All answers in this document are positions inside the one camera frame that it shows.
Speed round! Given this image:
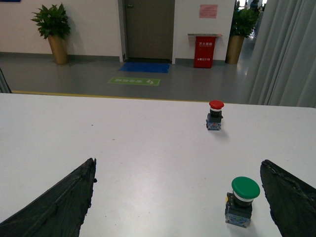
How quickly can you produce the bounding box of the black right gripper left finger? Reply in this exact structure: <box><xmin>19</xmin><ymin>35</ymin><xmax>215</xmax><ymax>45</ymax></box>
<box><xmin>0</xmin><ymin>158</ymin><xmax>97</xmax><ymax>237</ymax></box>

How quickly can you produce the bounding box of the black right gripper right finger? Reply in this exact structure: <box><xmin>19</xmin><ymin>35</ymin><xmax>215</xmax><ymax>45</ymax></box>
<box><xmin>260</xmin><ymin>159</ymin><xmax>316</xmax><ymax>237</ymax></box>

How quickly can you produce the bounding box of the green mushroom push button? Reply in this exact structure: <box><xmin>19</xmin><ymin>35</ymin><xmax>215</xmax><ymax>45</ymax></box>
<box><xmin>225</xmin><ymin>176</ymin><xmax>260</xmax><ymax>228</ymax></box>

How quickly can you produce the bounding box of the red mushroom push button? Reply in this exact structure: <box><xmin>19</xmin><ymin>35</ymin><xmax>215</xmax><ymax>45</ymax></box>
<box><xmin>206</xmin><ymin>100</ymin><xmax>224</xmax><ymax>130</ymax></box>

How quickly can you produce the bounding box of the grey curtain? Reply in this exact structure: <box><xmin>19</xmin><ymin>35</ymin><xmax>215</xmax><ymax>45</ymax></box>
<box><xmin>244</xmin><ymin>0</ymin><xmax>316</xmax><ymax>108</ymax></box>

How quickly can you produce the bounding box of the green floor sign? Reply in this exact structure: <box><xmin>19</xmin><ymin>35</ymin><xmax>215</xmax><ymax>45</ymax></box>
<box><xmin>108</xmin><ymin>77</ymin><xmax>160</xmax><ymax>86</ymax></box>

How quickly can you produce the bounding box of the blue floor mat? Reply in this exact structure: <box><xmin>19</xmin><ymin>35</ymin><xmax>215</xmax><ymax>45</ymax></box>
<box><xmin>119</xmin><ymin>62</ymin><xmax>170</xmax><ymax>73</ymax></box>

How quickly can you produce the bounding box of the red fire extinguisher box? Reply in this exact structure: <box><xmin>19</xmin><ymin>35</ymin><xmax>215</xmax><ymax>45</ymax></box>
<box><xmin>188</xmin><ymin>34</ymin><xmax>223</xmax><ymax>69</ymax></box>

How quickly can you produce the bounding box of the right potted green plant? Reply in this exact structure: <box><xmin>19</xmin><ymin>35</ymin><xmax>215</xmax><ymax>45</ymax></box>
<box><xmin>225</xmin><ymin>8</ymin><xmax>259</xmax><ymax>64</ymax></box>

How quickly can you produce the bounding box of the potted green plant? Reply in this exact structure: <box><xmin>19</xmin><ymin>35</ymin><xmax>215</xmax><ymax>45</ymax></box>
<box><xmin>225</xmin><ymin>8</ymin><xmax>259</xmax><ymax>64</ymax></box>
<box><xmin>32</xmin><ymin>4</ymin><xmax>71</xmax><ymax>65</ymax></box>

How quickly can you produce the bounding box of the left potted green plant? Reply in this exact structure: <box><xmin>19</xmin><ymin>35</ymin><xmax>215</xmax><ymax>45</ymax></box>
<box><xmin>32</xmin><ymin>4</ymin><xmax>71</xmax><ymax>65</ymax></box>

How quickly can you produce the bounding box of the grey door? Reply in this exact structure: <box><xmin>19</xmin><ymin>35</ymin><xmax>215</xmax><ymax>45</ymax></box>
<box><xmin>123</xmin><ymin>0</ymin><xmax>175</xmax><ymax>61</ymax></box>

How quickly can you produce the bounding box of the pink wall notice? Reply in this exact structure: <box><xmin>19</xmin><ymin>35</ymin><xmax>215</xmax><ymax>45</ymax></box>
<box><xmin>199</xmin><ymin>4</ymin><xmax>218</xmax><ymax>19</ymax></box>

